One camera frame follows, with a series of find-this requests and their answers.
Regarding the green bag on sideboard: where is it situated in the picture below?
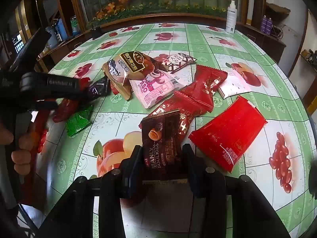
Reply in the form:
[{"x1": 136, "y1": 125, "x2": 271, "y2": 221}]
[{"x1": 71, "y1": 15, "x2": 81, "y2": 36}]

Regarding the tan snack packet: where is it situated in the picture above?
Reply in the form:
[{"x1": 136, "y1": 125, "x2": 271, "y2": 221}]
[{"x1": 102, "y1": 62, "x2": 133, "y2": 102}]

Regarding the person's left hand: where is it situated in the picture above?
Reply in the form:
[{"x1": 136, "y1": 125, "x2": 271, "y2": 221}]
[{"x1": 0, "y1": 123, "x2": 39, "y2": 173}]

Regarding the dark brown snack packet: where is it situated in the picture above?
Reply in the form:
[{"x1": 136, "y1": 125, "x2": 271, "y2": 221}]
[{"x1": 141, "y1": 109, "x2": 189, "y2": 181}]

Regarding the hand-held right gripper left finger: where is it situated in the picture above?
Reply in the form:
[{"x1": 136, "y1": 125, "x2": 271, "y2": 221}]
[{"x1": 45, "y1": 145, "x2": 144, "y2": 238}]

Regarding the red packet with gold characters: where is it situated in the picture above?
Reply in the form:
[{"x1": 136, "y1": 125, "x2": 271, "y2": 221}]
[{"x1": 147, "y1": 97, "x2": 199, "y2": 142}]

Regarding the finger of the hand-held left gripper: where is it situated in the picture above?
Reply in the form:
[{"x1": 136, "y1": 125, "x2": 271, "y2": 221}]
[
  {"x1": 20, "y1": 72, "x2": 91, "y2": 98},
  {"x1": 30, "y1": 99, "x2": 60, "y2": 111}
]

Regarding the white dark-patterned snack packet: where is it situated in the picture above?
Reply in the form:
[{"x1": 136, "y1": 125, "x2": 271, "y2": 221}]
[{"x1": 154, "y1": 53, "x2": 197, "y2": 74}]

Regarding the green fruit print tablecloth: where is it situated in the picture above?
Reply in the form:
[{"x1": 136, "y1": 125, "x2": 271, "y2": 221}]
[{"x1": 35, "y1": 22, "x2": 315, "y2": 238}]

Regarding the brown yellow-label snack packet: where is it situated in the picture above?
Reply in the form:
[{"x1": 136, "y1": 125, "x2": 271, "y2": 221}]
[{"x1": 109, "y1": 51, "x2": 169, "y2": 80}]

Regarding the red bow-shaped snack packet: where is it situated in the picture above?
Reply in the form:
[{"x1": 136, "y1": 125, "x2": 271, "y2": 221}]
[{"x1": 173, "y1": 64, "x2": 228, "y2": 113}]

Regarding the small black object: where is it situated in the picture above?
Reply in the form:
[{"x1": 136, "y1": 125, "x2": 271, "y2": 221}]
[{"x1": 90, "y1": 26, "x2": 102, "y2": 40}]

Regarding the large plain red snack packet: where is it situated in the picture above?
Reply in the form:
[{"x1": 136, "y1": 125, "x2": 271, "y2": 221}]
[{"x1": 189, "y1": 95, "x2": 268, "y2": 174}]

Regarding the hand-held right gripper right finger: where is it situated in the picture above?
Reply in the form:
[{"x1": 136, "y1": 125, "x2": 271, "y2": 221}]
[{"x1": 181, "y1": 145, "x2": 290, "y2": 238}]

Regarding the pink snack packet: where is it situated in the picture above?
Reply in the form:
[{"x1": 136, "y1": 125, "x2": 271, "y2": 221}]
[{"x1": 130, "y1": 71, "x2": 186, "y2": 109}]

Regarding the small dark red snack packet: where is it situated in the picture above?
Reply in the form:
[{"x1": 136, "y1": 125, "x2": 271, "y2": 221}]
[{"x1": 52, "y1": 98, "x2": 80, "y2": 123}]

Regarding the black cable bundle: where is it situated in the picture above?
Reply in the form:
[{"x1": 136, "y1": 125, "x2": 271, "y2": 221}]
[{"x1": 271, "y1": 23, "x2": 285, "y2": 37}]

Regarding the white red-dotted snack packet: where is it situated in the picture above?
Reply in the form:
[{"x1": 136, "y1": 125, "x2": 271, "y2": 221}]
[{"x1": 217, "y1": 69, "x2": 249, "y2": 100}]

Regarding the dark purple snack packet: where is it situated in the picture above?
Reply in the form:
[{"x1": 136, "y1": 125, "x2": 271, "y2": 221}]
[{"x1": 88, "y1": 76, "x2": 112, "y2": 100}]

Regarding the green snack packet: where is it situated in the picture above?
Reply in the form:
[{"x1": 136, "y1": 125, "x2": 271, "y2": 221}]
[{"x1": 66, "y1": 104, "x2": 93, "y2": 137}]

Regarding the grey blue bottle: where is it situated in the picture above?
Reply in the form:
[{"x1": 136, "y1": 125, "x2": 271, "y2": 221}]
[{"x1": 46, "y1": 26, "x2": 58, "y2": 47}]

